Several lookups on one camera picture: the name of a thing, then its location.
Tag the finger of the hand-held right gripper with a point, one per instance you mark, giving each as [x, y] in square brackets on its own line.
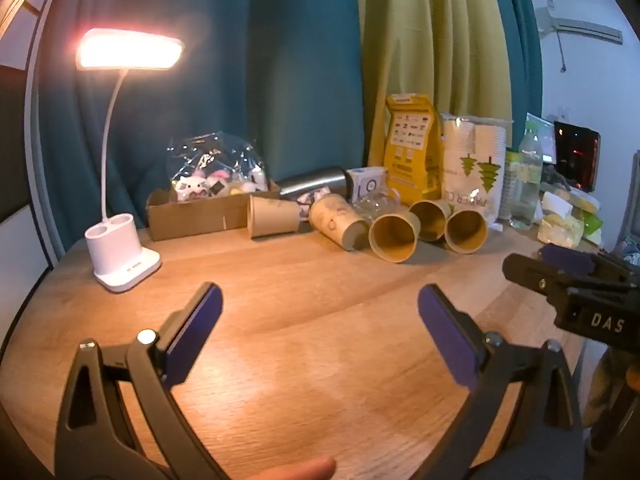
[537, 274]
[567, 259]

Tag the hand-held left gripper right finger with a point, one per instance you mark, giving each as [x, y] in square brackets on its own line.
[446, 329]

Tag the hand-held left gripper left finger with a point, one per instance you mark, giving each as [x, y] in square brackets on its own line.
[196, 329]

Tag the brown paper cup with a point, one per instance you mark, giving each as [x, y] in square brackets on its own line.
[272, 216]
[466, 231]
[431, 219]
[393, 239]
[334, 217]

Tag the person's left hand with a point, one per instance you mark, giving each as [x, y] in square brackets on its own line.
[295, 470]

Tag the white paper card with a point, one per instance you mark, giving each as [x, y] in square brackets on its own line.
[556, 205]

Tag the clear plastic water bottle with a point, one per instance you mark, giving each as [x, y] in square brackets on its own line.
[527, 185]

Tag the white desk lamp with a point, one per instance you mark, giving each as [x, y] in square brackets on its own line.
[122, 255]

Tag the cardboard box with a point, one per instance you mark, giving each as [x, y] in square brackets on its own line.
[200, 215]

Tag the pack of white paper cups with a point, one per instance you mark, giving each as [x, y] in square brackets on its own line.
[475, 160]

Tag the crumpled clear plastic wrap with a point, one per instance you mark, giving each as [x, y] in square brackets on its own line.
[375, 205]

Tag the clear bag of plush toys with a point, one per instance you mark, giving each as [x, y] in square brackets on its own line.
[215, 165]

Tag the small white box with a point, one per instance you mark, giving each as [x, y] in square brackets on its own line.
[367, 182]

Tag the small candy wrapper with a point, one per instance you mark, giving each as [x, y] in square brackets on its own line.
[311, 199]

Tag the yellow stand-up pouch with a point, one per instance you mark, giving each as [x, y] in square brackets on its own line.
[412, 150]

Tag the steel thermos bottle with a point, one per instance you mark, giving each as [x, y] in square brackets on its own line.
[312, 180]

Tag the teal curtain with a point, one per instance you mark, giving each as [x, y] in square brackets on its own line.
[525, 50]
[225, 70]

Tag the white air conditioner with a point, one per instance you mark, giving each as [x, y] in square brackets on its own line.
[580, 22]

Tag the yellow-green curtain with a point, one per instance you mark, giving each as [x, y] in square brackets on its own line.
[435, 40]

